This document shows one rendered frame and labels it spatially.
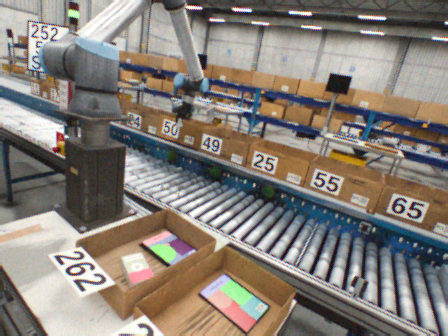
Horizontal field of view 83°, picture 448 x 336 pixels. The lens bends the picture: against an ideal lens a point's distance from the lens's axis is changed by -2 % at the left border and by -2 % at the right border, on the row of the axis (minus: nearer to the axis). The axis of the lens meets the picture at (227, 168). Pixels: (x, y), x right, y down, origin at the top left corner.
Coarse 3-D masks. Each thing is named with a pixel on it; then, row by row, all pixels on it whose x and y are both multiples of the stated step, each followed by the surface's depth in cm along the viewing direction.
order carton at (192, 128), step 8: (160, 120) 198; (192, 120) 219; (160, 128) 199; (184, 128) 188; (192, 128) 185; (200, 128) 182; (168, 136) 196; (184, 136) 189; (192, 136) 186; (184, 144) 190; (192, 144) 186
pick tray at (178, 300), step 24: (216, 264) 92; (240, 264) 90; (168, 288) 72; (192, 288) 83; (264, 288) 85; (288, 288) 80; (144, 312) 66; (168, 312) 73; (192, 312) 74; (216, 312) 76; (288, 312) 80
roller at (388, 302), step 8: (384, 248) 131; (384, 256) 124; (384, 264) 118; (384, 272) 112; (384, 280) 107; (392, 280) 107; (384, 288) 102; (392, 288) 102; (384, 296) 98; (392, 296) 97; (384, 304) 94; (392, 304) 93; (392, 312) 90
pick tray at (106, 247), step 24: (144, 216) 101; (168, 216) 110; (96, 240) 87; (120, 240) 95; (192, 240) 104; (216, 240) 95; (120, 264) 87; (192, 264) 87; (120, 288) 67; (144, 288) 71; (120, 312) 69
